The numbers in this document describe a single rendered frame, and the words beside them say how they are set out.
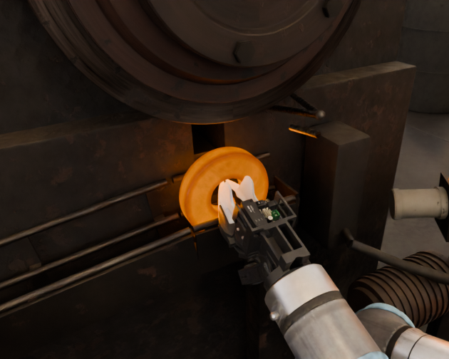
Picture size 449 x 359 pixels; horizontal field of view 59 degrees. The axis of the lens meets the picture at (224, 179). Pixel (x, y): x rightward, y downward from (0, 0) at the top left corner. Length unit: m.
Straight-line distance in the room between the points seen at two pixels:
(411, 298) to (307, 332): 0.39
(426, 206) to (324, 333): 0.39
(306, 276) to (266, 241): 0.07
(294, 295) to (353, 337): 0.08
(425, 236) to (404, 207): 1.13
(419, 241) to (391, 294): 1.07
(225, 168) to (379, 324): 0.33
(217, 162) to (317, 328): 0.29
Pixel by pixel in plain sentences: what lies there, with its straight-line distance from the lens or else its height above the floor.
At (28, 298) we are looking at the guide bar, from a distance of 0.64.
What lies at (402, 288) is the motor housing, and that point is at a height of 0.53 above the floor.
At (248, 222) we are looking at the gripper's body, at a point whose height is 0.78.
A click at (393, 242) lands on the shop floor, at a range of 1.84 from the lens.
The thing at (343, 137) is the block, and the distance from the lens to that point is 0.73.
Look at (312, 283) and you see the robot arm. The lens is 0.51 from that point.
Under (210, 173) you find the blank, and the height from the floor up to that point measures 0.79.
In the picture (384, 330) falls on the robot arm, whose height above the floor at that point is 0.61.
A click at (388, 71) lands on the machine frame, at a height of 0.87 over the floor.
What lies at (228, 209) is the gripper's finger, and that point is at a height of 0.74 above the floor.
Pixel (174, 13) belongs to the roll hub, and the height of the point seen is 1.04.
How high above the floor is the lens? 1.09
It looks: 30 degrees down
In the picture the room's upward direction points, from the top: 3 degrees counter-clockwise
